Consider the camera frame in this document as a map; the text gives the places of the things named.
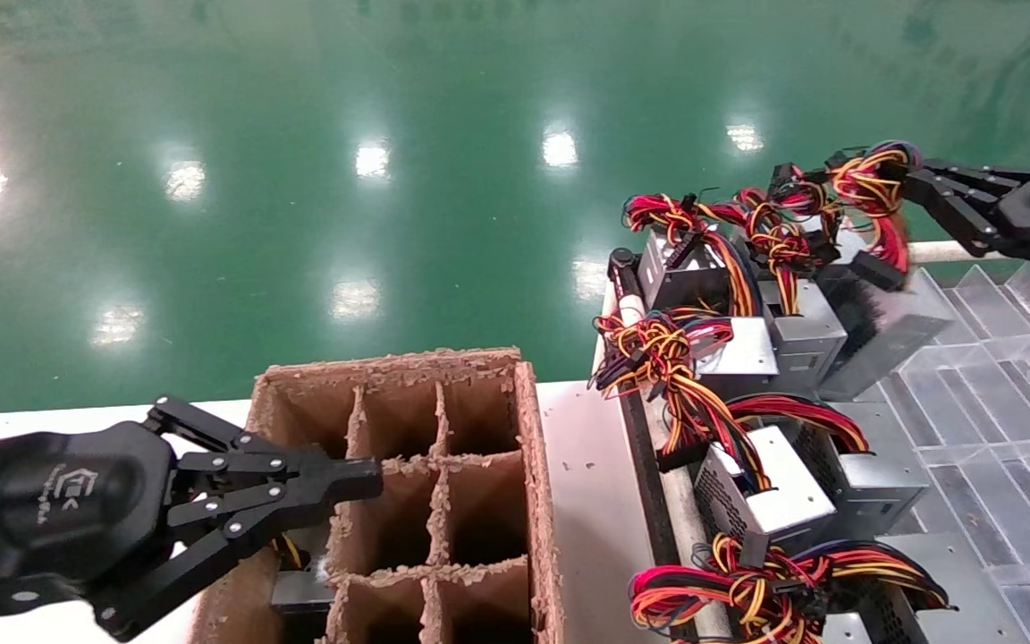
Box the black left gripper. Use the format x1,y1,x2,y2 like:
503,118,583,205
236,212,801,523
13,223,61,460
0,395,384,643

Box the brown cardboard divider box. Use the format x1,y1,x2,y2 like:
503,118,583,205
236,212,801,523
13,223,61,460
188,348,563,644

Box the clear plastic divider tray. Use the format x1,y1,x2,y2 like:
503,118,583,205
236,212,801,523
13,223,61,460
823,263,1030,644

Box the black pipe clamp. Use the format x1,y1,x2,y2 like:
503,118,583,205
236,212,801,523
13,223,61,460
607,248,644,306

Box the long white rail pipe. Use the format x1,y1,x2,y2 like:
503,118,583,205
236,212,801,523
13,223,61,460
907,238,1030,267

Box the grey power supply red cables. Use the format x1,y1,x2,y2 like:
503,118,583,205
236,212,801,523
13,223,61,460
730,393,933,541

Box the mesh-sided power supply with cables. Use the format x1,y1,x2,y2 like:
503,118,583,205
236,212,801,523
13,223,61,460
591,307,839,549

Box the black frame bar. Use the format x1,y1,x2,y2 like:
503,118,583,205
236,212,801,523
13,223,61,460
617,388,691,644

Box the white frame pipe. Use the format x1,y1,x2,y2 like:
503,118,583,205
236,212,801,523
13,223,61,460
597,291,723,641

